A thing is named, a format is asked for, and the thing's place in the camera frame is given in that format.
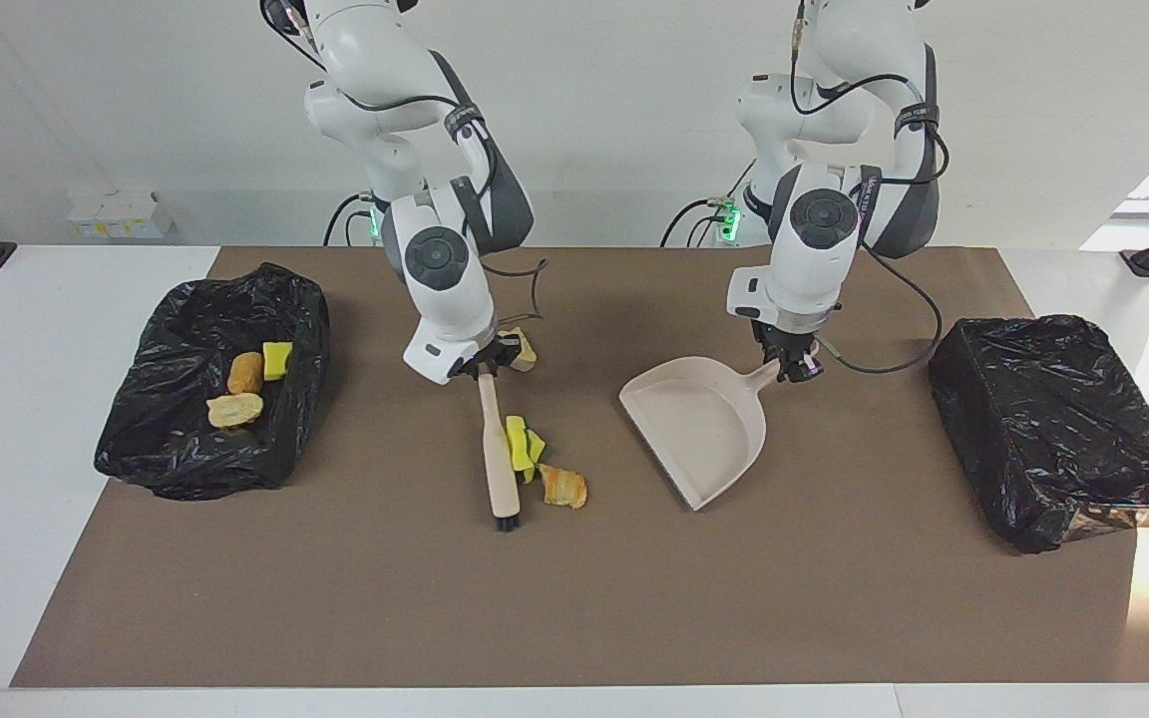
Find pale beige bread chunk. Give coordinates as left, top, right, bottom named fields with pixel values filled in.
left=500, top=327, right=539, bottom=373

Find beige hand brush black bristles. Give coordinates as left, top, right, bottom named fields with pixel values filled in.
left=476, top=371, right=523, bottom=533

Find beige plastic dustpan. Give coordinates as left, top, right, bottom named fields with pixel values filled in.
left=618, top=355, right=785, bottom=513

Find beige pastry piece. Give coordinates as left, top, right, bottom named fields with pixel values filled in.
left=541, top=464, right=588, bottom=511

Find orange brown bread roll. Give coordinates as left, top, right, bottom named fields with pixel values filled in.
left=226, top=351, right=265, bottom=396

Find toy croissant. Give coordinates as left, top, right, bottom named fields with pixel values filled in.
left=206, top=393, right=265, bottom=430

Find black trash bag bin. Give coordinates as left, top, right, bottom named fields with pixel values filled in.
left=94, top=262, right=332, bottom=502

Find black bag over cardboard box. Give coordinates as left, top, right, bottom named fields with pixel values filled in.
left=928, top=314, right=1149, bottom=555

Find brown table mat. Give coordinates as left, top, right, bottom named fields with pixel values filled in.
left=11, top=246, right=1149, bottom=689

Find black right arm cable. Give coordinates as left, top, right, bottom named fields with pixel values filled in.
left=280, top=0, right=549, bottom=325

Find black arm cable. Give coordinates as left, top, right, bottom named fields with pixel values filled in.
left=789, top=0, right=947, bottom=376
left=280, top=0, right=549, bottom=325

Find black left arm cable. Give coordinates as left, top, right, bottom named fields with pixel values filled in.
left=789, top=0, right=947, bottom=376

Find black left base cables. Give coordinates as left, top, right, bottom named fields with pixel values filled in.
left=659, top=160, right=760, bottom=248

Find black base cables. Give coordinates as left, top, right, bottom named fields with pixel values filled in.
left=659, top=160, right=760, bottom=248
left=323, top=192, right=381, bottom=248

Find black right base cables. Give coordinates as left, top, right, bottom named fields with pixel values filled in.
left=323, top=192, right=381, bottom=248

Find white wall box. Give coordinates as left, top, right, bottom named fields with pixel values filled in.
left=68, top=189, right=175, bottom=240

